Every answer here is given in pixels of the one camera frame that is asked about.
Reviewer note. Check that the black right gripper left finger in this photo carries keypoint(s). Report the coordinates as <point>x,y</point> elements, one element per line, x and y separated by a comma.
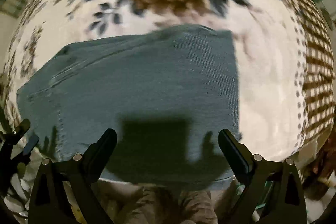
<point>49,202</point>

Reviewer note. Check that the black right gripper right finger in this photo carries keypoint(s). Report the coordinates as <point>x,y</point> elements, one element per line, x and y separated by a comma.
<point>276,185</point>

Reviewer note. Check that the blue denim pants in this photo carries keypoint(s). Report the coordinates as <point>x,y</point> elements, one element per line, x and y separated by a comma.
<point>167,94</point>

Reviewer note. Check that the floral fleece blanket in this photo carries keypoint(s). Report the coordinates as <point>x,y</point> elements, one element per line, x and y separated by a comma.
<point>285,60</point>

